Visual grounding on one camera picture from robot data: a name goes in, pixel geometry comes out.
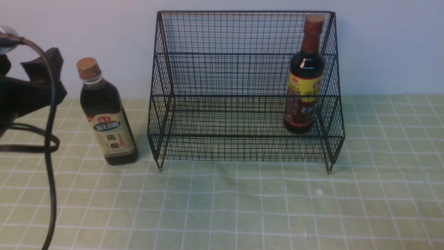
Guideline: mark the black wire mesh rack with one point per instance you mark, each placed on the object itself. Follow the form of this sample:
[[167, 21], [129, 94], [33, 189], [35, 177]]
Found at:
[[219, 88]]

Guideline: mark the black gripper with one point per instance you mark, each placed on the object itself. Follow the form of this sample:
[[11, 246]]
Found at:
[[18, 97]]

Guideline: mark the green checkered tablecloth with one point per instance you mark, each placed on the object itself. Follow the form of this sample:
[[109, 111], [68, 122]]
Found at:
[[385, 192]]

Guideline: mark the soy sauce bottle red cap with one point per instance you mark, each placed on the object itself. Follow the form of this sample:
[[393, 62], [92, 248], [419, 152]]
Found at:
[[306, 73]]

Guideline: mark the vinegar bottle gold cap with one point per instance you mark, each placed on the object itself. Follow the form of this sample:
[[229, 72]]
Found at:
[[102, 105]]

